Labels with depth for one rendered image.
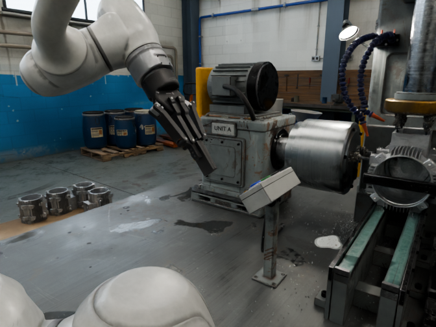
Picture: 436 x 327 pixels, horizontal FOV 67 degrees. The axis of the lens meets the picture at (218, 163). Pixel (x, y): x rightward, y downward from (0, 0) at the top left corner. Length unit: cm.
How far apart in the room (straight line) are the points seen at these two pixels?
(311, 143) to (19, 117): 546
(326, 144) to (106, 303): 88
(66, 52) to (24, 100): 549
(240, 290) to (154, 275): 50
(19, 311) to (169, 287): 15
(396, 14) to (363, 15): 512
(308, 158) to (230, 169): 30
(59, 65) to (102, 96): 611
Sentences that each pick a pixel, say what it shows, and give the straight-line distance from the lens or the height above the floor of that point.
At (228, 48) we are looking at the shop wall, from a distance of 773.
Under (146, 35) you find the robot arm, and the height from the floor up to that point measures 140.
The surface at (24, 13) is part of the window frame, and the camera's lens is 628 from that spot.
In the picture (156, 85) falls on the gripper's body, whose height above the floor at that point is 129.
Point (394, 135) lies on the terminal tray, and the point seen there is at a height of 114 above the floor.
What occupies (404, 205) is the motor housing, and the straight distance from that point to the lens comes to 113.
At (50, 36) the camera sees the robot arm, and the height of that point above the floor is 138.
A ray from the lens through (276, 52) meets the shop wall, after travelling 707.
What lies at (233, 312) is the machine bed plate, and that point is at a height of 80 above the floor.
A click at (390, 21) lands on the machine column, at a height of 150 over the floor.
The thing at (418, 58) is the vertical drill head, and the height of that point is 136.
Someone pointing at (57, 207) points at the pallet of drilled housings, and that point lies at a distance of 317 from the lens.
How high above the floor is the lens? 131
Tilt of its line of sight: 15 degrees down
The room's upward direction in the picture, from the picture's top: straight up
